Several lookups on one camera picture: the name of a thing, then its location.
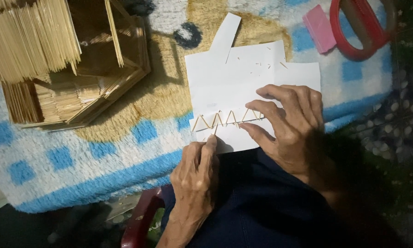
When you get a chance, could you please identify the person's left hand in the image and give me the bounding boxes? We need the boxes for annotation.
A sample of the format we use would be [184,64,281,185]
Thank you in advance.
[170,134,221,225]

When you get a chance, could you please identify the person's right hand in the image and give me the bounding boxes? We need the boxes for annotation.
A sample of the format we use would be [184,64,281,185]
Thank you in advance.
[239,84,332,180]

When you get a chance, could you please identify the zigzag row of glued toothpicks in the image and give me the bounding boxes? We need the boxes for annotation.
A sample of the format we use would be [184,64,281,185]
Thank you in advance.
[192,108,264,133]

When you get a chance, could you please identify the dark red plastic chair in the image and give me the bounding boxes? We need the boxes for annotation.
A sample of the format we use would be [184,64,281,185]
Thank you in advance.
[121,187,166,248]

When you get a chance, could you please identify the person's dark blue trousers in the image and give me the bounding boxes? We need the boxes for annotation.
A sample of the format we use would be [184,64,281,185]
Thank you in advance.
[161,147,369,248]

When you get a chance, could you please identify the scattered toothpick scraps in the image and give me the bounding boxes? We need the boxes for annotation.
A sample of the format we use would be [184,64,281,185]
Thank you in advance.
[235,46,289,70]

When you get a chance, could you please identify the large white paper sheet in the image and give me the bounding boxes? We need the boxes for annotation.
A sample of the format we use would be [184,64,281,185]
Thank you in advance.
[185,40,321,121]

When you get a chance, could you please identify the blue white fluffy blanket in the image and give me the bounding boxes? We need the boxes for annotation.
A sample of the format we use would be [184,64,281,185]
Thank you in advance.
[0,0,394,214]

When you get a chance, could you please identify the red tape roll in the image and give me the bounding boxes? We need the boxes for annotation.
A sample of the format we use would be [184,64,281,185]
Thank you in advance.
[329,0,397,62]

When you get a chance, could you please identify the pink rectangular block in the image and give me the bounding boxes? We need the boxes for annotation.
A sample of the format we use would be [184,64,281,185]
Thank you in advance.
[302,4,337,54]

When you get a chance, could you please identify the narrow white paper strip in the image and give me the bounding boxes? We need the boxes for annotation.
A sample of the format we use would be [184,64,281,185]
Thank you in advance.
[209,13,242,65]

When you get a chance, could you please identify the wooden stick model house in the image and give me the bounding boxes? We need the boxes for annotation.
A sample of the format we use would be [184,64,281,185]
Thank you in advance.
[0,0,151,132]

